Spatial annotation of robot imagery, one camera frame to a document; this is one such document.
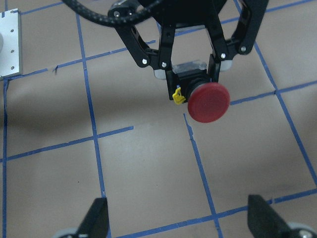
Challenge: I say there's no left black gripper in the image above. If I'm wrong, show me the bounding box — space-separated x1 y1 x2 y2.
107 0 268 101

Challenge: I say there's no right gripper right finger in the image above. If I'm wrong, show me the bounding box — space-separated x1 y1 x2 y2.
248 195 295 238

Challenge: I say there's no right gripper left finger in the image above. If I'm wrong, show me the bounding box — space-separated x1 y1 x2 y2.
75 198 109 238

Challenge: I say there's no red emergency stop button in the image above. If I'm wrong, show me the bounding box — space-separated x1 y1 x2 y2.
169 60 230 123

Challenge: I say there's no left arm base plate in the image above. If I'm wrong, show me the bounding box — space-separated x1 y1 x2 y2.
0 8 22 80

